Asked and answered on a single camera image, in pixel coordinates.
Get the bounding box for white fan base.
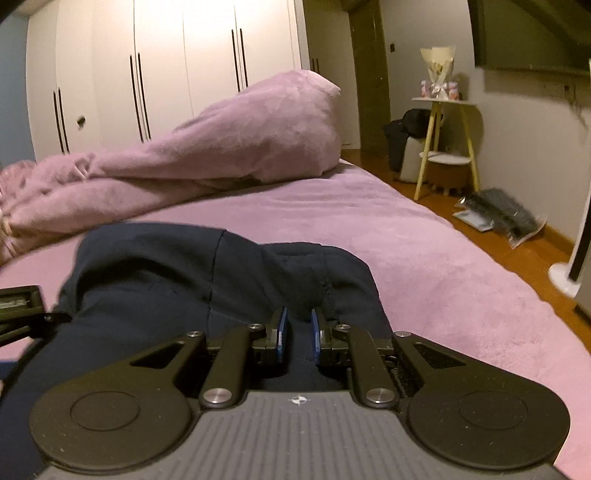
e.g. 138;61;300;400
549;217;591;319

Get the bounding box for cream wrapped bouquet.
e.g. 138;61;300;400
419;45;458;100

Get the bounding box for brown wooden door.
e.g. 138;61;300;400
348;0;392;158

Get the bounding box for white side table yellow legs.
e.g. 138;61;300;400
411;96;482;202

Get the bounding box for pink duvet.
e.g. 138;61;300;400
0;69;342;265

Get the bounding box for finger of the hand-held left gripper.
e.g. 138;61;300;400
0;285;71;347

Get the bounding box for black clothing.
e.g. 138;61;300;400
384;108;434;171

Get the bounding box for black packaged item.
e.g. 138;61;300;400
452;187;548;250

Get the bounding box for brown round stool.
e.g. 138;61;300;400
427;161;468;195

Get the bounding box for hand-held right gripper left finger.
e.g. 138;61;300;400
129;305;290;409

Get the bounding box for dark navy jacket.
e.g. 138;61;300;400
0;222;393;480

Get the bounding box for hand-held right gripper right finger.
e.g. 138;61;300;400
311;307;468;409

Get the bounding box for wall mounted television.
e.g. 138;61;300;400
468;0;591;75

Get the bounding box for white wardrobe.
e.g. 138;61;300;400
25;0;362;162

